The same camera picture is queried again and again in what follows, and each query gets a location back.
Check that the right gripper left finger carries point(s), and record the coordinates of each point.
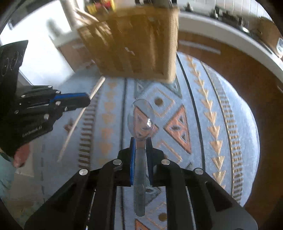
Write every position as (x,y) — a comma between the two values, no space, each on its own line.
(88,199)

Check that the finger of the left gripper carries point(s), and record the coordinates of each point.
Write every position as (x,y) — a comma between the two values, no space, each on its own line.
(68,95)
(73,104)

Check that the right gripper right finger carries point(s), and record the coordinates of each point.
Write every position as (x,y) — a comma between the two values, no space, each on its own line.
(194,200)

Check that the person's left hand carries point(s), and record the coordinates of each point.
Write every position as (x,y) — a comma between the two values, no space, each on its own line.
(21,156)

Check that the yellow plastic utensil basket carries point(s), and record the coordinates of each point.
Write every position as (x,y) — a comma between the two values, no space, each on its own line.
(138,42)

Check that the patterned blue table mat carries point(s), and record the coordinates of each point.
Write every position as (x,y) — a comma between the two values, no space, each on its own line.
(53,174)

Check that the steel thermos flask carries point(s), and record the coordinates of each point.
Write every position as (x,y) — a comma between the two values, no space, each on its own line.
(69,13)

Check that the gas stove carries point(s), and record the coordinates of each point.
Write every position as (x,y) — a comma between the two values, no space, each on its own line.
(239,14)

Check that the beige rice cooker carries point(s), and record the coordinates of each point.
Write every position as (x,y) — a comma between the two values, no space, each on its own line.
(270,35)

